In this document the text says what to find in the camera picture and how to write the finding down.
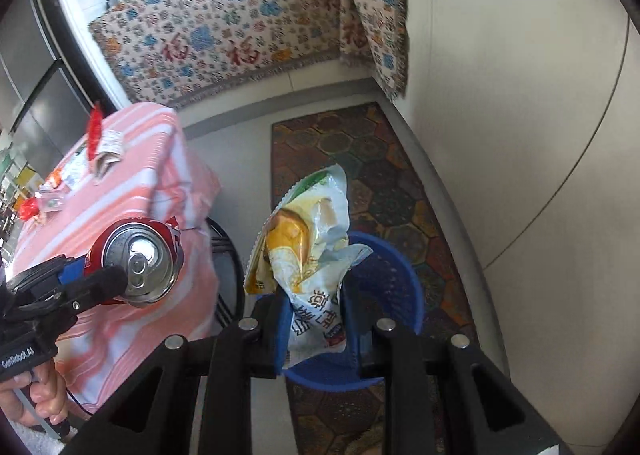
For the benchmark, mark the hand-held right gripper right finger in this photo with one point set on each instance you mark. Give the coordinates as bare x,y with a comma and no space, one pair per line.
362,335

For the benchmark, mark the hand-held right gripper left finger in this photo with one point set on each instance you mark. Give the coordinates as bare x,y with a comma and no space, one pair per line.
283,335

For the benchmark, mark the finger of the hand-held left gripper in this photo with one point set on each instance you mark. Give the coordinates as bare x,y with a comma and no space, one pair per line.
100,285
75,269

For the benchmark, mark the red soda can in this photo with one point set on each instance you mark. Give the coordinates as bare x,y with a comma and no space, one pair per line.
145,255

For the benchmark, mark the blue plastic basket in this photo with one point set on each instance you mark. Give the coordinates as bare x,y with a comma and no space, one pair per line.
390,280

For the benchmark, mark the yellow white snack bag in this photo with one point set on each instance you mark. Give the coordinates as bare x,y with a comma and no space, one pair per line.
305,235

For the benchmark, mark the long red snack packet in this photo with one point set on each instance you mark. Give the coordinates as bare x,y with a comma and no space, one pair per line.
95,130

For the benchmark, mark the person's left hand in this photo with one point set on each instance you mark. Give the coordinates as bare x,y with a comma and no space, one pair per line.
47,395

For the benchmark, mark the clear plastic wrapper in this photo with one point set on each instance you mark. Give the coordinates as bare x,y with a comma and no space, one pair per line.
50,202

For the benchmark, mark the small red wrapper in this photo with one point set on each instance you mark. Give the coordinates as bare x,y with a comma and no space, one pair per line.
30,210

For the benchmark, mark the shelf of colourful goods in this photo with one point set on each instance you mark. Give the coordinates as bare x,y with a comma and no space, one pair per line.
15,185

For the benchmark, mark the pink striped tablecloth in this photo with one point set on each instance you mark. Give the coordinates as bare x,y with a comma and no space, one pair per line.
150,175

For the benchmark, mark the crumpled white grey wrapper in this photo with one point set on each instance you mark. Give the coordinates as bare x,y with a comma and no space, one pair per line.
107,150

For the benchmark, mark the white fluffy cloth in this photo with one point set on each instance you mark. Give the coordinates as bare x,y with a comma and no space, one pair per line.
35,440

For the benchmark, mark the hexagon patterned rug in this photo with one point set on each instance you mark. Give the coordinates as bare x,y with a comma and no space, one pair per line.
380,170

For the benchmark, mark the grey steel refrigerator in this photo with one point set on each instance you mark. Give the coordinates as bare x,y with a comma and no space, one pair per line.
45,85

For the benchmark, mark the large patterned sofa blanket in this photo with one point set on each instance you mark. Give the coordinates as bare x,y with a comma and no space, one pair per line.
225,25

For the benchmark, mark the narrow patterned hanging blanket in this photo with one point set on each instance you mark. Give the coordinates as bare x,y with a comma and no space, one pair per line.
370,10

